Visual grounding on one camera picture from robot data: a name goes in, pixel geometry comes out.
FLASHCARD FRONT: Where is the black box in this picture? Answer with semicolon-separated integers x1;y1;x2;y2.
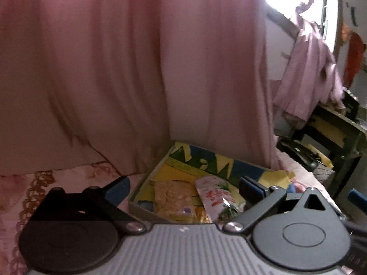
342;89;360;119

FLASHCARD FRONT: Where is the gold yellow snack packet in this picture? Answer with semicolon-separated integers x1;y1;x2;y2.
191;205;214;224

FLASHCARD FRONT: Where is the pink curtain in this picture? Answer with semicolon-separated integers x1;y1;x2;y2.
0;0;280;178

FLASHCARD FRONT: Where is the yellow paper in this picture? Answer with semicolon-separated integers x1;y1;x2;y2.
307;145;334;168

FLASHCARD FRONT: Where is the printed cardboard box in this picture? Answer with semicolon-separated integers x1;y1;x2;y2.
128;140;296;225

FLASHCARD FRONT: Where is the floral bedsheet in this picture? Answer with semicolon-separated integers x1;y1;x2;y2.
0;152;347;275

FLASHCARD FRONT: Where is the orange hanging decoration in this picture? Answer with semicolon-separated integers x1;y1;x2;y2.
341;24;352;43

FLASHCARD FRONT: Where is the wooden desk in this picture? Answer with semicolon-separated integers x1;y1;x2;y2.
298;103;367;204

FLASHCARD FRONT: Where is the red hanging decoration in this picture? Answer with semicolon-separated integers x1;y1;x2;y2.
344;31;366;88

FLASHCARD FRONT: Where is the lilac curtain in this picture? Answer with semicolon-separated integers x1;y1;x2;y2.
272;3;346;129

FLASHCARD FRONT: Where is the green white snack pouch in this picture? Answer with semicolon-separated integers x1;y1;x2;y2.
195;177;245;223

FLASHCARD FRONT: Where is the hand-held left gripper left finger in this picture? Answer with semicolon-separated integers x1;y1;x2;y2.
37;176;147;232

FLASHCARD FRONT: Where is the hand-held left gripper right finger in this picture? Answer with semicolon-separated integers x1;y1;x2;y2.
223;176;334;232

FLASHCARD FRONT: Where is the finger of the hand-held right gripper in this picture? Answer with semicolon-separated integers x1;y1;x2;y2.
348;188;367;207

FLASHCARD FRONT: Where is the patterned bag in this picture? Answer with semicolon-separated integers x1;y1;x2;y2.
314;163;336;184

